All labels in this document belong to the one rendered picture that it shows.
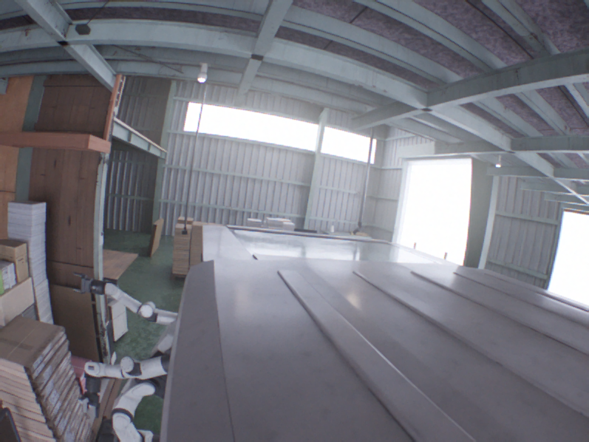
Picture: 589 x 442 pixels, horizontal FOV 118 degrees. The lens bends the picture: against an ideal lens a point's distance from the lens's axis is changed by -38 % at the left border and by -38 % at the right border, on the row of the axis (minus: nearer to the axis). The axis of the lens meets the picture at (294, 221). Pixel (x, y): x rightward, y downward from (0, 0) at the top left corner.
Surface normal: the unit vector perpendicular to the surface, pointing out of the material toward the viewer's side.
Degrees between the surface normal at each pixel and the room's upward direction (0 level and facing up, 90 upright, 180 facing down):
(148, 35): 90
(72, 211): 90
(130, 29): 90
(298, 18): 90
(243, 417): 4
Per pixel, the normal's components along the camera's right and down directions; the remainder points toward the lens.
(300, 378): 0.07, -0.99
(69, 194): 0.29, 0.14
